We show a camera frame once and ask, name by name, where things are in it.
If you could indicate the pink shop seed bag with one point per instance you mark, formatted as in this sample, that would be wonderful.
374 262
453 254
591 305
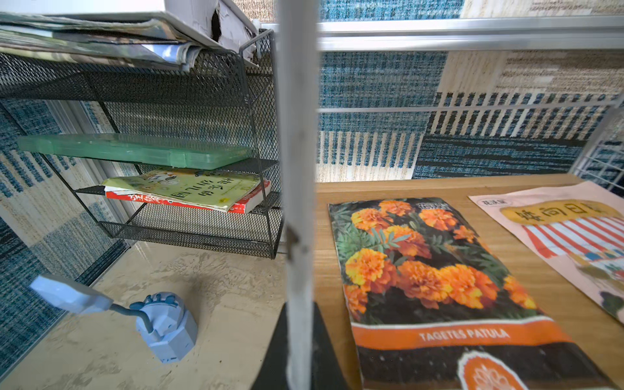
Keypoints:
577 230

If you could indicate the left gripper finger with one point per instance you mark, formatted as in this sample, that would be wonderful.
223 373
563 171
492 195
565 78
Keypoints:
325 370

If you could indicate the green plastic case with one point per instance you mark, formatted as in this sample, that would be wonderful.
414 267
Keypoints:
151 150

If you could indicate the white wire three-tier shelf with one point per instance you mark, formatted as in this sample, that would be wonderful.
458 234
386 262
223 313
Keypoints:
423 179

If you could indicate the green and red book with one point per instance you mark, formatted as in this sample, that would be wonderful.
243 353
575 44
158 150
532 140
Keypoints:
229 192

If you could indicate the magazine stack under box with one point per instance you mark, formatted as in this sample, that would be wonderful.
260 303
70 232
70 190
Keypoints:
145 43

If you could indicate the black mesh document tray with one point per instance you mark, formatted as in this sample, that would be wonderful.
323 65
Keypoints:
222 99

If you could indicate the white folio box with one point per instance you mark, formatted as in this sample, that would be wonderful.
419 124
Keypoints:
210 23

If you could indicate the orange marigold seed bag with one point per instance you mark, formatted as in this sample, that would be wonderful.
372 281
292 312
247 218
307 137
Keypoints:
431 308

